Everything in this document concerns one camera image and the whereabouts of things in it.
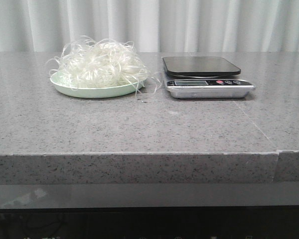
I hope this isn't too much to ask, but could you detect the white pleated curtain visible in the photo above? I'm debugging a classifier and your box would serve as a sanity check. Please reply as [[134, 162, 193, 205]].
[[0, 0, 299, 52]]

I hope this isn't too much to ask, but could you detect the light green round plate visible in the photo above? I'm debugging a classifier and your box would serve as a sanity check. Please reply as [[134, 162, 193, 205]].
[[50, 73, 146, 99]]

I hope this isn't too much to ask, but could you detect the white vermicelli noodle bundle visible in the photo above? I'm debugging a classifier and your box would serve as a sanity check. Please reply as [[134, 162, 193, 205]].
[[49, 35, 162, 96]]

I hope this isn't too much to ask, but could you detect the silver black kitchen scale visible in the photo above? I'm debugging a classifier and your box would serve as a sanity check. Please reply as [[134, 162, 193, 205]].
[[162, 56, 255, 99]]

